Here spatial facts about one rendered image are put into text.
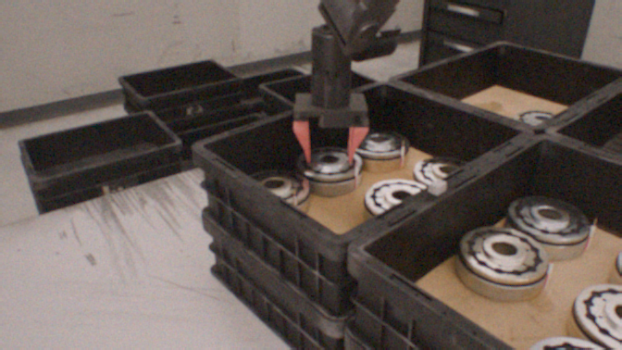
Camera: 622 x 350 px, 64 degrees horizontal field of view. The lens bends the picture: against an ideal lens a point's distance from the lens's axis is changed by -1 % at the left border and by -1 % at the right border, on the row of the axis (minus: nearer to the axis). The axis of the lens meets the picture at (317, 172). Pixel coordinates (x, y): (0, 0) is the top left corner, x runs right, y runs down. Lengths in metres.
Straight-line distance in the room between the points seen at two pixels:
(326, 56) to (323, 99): 0.06
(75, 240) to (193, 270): 0.24
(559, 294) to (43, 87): 3.17
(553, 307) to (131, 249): 0.65
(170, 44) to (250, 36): 0.59
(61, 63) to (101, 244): 2.56
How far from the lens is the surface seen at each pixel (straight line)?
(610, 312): 0.60
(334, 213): 0.72
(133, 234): 0.96
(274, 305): 0.69
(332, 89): 0.71
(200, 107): 1.96
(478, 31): 2.21
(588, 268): 0.71
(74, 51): 3.44
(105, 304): 0.83
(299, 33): 4.03
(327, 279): 0.55
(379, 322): 0.53
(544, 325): 0.61
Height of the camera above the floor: 1.24
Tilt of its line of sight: 30 degrees down
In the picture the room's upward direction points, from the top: straight up
